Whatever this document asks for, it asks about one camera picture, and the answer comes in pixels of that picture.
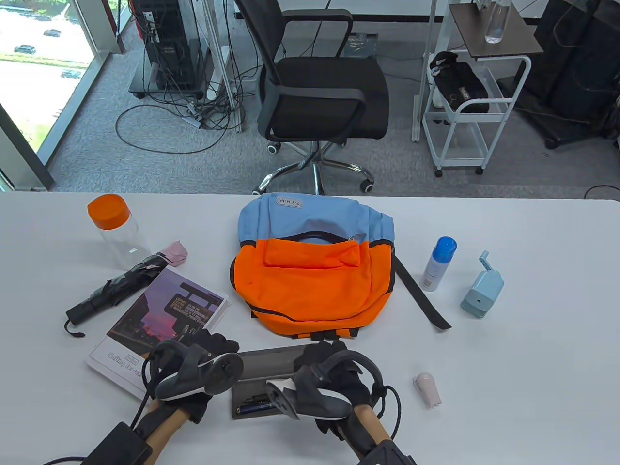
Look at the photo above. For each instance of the person's left hand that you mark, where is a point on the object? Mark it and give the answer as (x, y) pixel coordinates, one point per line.
(213, 341)

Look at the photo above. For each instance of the person's right hand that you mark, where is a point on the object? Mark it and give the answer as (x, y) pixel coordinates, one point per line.
(315, 353)

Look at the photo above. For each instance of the grey pencil case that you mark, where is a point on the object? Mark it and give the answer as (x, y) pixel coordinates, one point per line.
(266, 363)

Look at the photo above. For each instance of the orange and blue school bag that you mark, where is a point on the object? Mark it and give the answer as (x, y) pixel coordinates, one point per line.
(310, 286)

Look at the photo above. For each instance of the book with purple sunset cover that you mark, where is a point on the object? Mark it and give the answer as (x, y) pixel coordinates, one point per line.
(145, 319)

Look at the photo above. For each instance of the black pen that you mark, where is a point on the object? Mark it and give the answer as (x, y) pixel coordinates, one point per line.
(255, 399)

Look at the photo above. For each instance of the blue pen with gold trim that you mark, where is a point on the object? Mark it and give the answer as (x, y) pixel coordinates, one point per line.
(256, 408)

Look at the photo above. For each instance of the small pink stapler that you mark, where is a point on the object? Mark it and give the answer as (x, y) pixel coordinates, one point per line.
(428, 390)

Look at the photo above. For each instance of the white spray can blue cap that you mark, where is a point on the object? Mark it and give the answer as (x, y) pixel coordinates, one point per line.
(436, 266)

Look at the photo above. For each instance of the light blue pencil sharpener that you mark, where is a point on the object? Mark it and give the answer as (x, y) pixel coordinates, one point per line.
(482, 293)

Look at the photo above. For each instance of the person's right forearm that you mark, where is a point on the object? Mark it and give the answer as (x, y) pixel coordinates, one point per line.
(368, 431)

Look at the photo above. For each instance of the person's left forearm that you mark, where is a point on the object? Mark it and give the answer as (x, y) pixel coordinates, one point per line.
(164, 428)

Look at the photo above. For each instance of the black bag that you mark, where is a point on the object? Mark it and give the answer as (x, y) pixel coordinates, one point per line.
(460, 85)

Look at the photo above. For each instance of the clear plastic bag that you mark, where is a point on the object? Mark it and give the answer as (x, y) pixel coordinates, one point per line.
(359, 46)

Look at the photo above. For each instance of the black left hand controller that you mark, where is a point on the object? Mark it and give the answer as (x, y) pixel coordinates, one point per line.
(193, 375)

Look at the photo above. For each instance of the black hand controller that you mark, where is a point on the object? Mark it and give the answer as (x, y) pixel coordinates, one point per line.
(310, 399)
(193, 375)

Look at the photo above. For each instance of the black right hand controller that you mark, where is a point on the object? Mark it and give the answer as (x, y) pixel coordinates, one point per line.
(310, 399)

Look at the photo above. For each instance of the black and pink folded umbrella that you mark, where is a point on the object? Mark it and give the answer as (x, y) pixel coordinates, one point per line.
(116, 290)

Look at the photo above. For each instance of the clear bottle with orange lid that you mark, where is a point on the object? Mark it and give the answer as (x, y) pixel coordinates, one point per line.
(118, 237)

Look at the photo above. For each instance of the black office chair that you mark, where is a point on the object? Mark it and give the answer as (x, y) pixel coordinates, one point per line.
(329, 92)

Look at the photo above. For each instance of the black computer tower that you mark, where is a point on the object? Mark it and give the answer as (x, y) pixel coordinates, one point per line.
(167, 43)

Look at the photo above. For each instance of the white cart with brown top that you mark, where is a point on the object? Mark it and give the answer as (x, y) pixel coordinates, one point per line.
(499, 31)

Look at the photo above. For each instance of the clear water bottle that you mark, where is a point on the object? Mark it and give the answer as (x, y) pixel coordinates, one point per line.
(496, 24)

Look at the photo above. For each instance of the black equipment stand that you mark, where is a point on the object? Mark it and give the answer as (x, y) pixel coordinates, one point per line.
(576, 63)

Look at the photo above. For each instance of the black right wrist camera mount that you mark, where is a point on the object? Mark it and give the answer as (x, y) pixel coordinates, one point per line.
(387, 455)

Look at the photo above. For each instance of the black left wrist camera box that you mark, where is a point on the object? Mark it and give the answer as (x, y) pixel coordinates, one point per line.
(118, 445)

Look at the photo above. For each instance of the aluminium frame leg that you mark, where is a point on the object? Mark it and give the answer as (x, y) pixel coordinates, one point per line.
(236, 114)

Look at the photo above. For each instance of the white frame post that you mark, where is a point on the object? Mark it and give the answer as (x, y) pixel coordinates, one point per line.
(424, 72)

